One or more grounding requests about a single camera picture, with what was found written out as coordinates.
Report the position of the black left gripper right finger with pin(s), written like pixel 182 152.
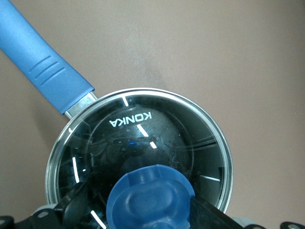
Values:
pixel 209 217

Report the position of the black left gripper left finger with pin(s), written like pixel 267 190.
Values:
pixel 71 200

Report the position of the glass lid blue knob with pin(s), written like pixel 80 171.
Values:
pixel 152 143

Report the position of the brown table cover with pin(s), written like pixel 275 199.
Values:
pixel 214 47

